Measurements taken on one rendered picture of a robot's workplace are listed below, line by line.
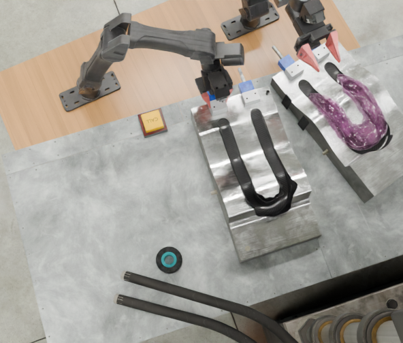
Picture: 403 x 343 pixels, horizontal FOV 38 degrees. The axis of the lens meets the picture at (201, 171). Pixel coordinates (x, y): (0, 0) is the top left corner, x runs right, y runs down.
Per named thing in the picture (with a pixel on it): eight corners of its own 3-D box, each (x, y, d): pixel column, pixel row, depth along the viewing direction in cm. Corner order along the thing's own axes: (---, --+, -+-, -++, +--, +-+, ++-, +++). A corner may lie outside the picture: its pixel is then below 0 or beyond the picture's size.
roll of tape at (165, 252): (169, 242, 185) (169, 241, 182) (187, 260, 184) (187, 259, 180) (151, 260, 184) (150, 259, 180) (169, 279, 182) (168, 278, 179)
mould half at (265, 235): (190, 118, 196) (190, 103, 183) (265, 96, 198) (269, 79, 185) (239, 263, 183) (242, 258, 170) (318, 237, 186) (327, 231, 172)
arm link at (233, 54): (244, 45, 174) (239, 24, 162) (244, 71, 171) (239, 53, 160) (205, 47, 176) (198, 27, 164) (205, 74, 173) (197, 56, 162)
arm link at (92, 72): (97, 73, 192) (129, 28, 163) (96, 92, 190) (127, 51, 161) (78, 69, 189) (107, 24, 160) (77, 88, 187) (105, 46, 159)
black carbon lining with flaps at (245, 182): (214, 122, 188) (215, 111, 179) (262, 108, 189) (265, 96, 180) (250, 225, 179) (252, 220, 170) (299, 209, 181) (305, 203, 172)
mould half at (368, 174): (269, 84, 199) (273, 70, 188) (331, 43, 203) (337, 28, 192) (364, 203, 188) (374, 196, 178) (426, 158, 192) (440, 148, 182)
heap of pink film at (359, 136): (302, 99, 191) (306, 89, 184) (345, 69, 194) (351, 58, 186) (352, 162, 186) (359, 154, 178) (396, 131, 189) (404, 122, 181)
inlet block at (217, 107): (199, 80, 191) (199, 74, 185) (214, 76, 191) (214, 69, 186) (212, 117, 188) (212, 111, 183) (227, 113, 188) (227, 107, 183)
